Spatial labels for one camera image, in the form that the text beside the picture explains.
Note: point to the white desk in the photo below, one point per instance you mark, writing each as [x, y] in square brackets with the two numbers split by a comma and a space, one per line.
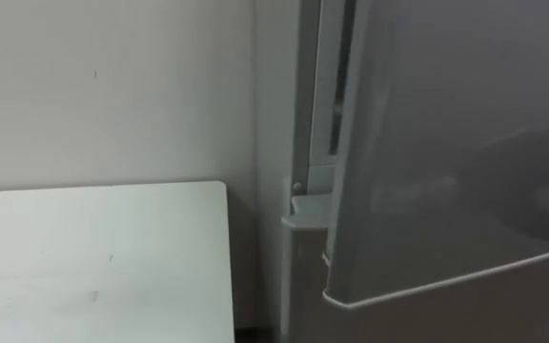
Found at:
[93, 262]

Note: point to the open grey fridge door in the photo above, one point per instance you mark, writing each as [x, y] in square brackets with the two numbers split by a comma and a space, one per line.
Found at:
[427, 167]

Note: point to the grey fridge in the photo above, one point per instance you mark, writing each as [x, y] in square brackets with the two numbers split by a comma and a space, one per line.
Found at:
[303, 267]

